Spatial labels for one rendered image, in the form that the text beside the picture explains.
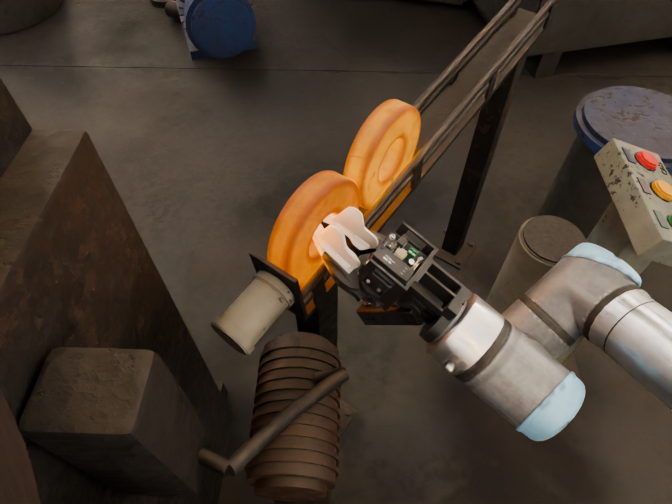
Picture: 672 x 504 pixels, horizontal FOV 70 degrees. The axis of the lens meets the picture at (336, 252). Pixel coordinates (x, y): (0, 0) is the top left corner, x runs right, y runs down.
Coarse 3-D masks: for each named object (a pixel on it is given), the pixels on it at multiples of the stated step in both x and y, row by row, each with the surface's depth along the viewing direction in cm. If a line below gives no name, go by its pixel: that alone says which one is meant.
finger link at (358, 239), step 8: (352, 208) 57; (328, 216) 60; (336, 216) 60; (344, 216) 59; (352, 216) 58; (360, 216) 57; (328, 224) 60; (336, 224) 60; (344, 224) 60; (352, 224) 59; (360, 224) 58; (344, 232) 60; (352, 232) 60; (360, 232) 59; (368, 232) 58; (352, 240) 60; (360, 240) 60; (368, 240) 59; (376, 240) 58; (352, 248) 60; (360, 248) 60; (368, 248) 60
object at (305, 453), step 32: (288, 352) 71; (320, 352) 72; (288, 384) 68; (256, 416) 67; (320, 416) 66; (288, 448) 63; (320, 448) 64; (256, 480) 64; (288, 480) 61; (320, 480) 63
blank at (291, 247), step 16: (320, 176) 58; (336, 176) 59; (304, 192) 56; (320, 192) 56; (336, 192) 58; (352, 192) 62; (288, 208) 55; (304, 208) 55; (320, 208) 57; (336, 208) 60; (288, 224) 55; (304, 224) 55; (272, 240) 56; (288, 240) 55; (304, 240) 57; (272, 256) 57; (288, 256) 56; (304, 256) 59; (320, 256) 64; (288, 272) 58; (304, 272) 62
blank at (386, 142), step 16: (384, 112) 62; (400, 112) 62; (416, 112) 67; (368, 128) 62; (384, 128) 61; (400, 128) 65; (416, 128) 70; (352, 144) 62; (368, 144) 61; (384, 144) 63; (400, 144) 70; (416, 144) 73; (352, 160) 63; (368, 160) 62; (384, 160) 72; (400, 160) 71; (352, 176) 64; (368, 176) 64; (384, 176) 71; (368, 192) 66; (368, 208) 70
